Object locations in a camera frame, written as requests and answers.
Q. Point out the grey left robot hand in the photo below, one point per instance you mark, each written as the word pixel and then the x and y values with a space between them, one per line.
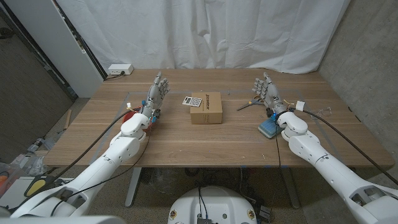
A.
pixel 154 96

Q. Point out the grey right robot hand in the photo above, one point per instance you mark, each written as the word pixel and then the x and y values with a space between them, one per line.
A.
pixel 271 93

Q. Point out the mini calculator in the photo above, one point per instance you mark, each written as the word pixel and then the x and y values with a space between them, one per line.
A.
pixel 192 101

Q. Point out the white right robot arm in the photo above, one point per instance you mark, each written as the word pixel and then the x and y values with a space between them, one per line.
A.
pixel 314 149

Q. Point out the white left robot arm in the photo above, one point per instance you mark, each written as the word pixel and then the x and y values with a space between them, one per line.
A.
pixel 121 149

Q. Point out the red bowl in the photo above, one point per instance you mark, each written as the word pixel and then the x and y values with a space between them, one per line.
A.
pixel 127 118

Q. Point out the brown cardboard box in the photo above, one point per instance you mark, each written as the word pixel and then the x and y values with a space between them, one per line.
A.
pixel 206 109

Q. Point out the teal ribbed case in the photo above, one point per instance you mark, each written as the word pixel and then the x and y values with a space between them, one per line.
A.
pixel 267 129

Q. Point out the white power strip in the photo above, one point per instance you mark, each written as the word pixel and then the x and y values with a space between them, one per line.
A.
pixel 120 69

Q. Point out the white curtain backdrop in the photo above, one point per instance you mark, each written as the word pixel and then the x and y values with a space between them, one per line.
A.
pixel 202 31

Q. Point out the wooden stick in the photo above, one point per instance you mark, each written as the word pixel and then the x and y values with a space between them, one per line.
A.
pixel 67 119

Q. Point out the grey table leg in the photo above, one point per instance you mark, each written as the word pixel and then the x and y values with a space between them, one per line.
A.
pixel 133 186
pixel 290 186

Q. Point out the white cabinet panel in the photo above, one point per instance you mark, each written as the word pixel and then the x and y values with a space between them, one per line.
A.
pixel 59 46

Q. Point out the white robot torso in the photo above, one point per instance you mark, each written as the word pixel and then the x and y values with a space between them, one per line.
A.
pixel 211 202

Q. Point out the clear plastic bag clutter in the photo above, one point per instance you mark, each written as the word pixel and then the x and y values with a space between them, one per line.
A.
pixel 29 163

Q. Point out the yellow black foot pedal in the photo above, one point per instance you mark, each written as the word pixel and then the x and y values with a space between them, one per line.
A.
pixel 37 186

